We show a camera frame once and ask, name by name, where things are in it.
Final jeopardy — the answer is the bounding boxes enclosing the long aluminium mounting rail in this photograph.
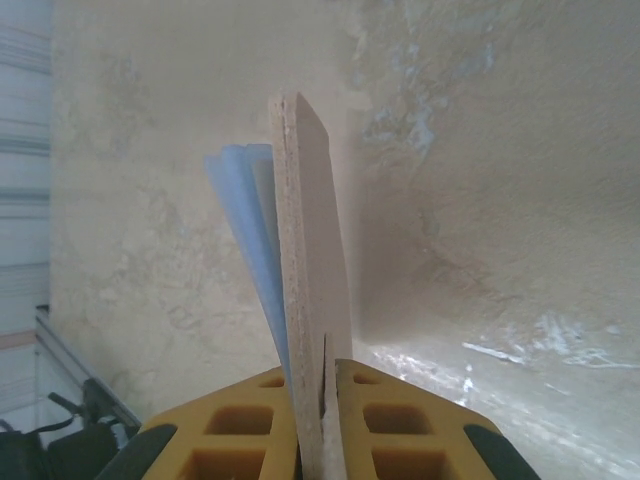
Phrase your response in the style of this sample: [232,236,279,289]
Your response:
[33,304,144,436]

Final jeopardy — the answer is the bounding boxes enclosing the light blue tray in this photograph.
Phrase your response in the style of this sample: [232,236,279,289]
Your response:
[203,92,354,480]

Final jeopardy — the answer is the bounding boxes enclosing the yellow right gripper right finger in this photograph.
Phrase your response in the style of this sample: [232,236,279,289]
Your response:
[335,359,544,480]

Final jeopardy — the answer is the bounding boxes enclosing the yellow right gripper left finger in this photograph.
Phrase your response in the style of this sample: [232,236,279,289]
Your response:
[94,367,301,480]

